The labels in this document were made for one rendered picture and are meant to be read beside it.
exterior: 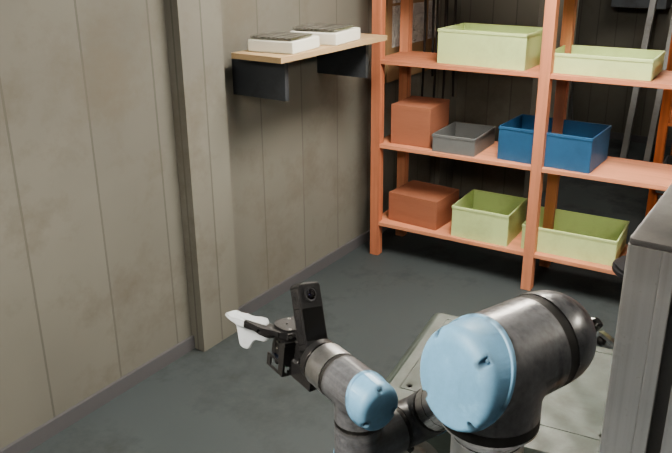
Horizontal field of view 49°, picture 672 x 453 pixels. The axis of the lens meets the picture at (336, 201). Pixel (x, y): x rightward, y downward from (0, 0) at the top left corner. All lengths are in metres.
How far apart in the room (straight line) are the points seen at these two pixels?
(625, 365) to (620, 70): 4.07
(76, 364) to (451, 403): 3.09
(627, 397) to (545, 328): 0.33
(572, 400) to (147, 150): 2.60
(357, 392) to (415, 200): 4.15
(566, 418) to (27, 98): 2.48
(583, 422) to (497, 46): 3.35
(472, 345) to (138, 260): 3.17
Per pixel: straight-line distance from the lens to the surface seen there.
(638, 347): 0.52
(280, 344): 1.25
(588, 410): 1.71
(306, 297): 1.21
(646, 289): 0.50
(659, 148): 6.36
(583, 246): 4.89
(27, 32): 3.31
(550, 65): 4.58
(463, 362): 0.81
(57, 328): 3.67
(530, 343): 0.84
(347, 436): 1.15
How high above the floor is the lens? 2.21
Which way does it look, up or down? 20 degrees down
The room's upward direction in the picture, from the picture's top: straight up
